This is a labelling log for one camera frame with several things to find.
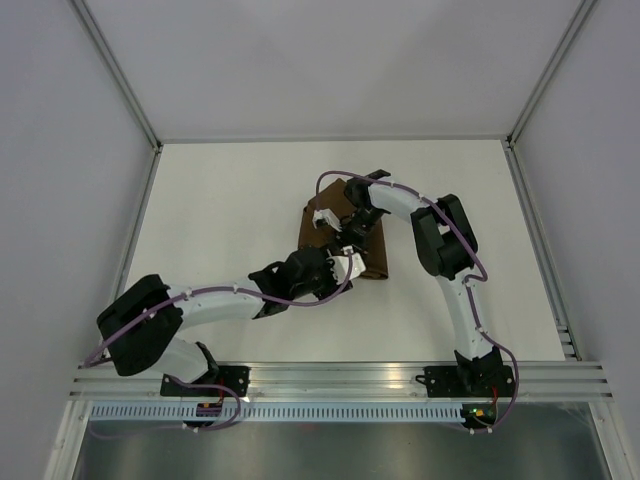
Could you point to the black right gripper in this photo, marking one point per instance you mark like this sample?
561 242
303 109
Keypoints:
344 238

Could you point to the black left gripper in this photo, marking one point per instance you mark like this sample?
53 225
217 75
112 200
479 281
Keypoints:
331 288

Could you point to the brown cloth napkin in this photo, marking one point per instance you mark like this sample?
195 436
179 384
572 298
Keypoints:
333 198

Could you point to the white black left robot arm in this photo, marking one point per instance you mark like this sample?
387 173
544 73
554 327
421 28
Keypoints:
140 328

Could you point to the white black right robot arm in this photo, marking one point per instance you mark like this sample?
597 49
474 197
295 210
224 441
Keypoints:
447 250

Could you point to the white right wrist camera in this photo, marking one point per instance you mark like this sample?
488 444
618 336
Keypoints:
326 218

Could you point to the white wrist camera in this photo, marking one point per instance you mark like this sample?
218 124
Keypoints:
326 218
347 265

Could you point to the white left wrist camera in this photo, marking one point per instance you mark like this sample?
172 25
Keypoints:
347 265

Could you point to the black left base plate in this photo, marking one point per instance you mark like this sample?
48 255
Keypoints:
229 380

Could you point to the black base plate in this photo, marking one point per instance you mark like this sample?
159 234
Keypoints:
229 380
454 382

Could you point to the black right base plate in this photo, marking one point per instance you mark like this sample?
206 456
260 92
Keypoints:
454 382

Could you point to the right aluminium frame post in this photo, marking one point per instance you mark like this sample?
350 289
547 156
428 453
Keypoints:
560 53

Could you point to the aluminium frame post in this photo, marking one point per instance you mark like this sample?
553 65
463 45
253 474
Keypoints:
560 53
106 54

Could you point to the aluminium frame rail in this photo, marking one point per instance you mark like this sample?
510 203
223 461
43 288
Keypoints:
552 381

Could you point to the white slotted cable duct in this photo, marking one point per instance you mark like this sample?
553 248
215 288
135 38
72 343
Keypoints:
306 412

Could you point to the left aluminium frame post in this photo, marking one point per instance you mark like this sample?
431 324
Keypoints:
106 54

